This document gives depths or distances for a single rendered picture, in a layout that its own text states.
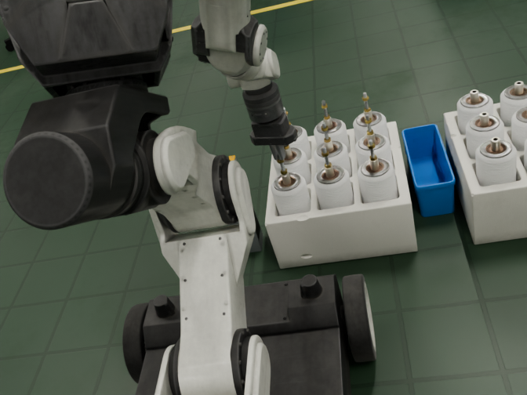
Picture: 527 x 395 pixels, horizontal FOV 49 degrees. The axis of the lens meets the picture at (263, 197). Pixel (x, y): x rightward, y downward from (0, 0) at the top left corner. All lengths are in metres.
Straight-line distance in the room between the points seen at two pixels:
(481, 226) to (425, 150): 0.43
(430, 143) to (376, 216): 0.47
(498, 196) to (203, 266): 0.78
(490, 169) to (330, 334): 0.59
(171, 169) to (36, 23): 0.25
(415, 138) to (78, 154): 1.40
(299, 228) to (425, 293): 0.36
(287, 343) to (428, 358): 0.34
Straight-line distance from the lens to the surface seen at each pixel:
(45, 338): 1.88
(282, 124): 1.44
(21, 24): 0.78
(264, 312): 1.35
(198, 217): 1.15
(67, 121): 0.77
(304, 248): 1.64
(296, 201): 1.57
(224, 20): 1.04
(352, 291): 1.33
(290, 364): 1.28
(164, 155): 0.82
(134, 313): 1.48
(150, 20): 0.77
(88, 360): 1.74
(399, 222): 1.58
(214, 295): 1.14
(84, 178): 0.68
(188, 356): 1.13
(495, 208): 1.60
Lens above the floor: 1.20
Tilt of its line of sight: 37 degrees down
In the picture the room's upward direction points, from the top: 19 degrees counter-clockwise
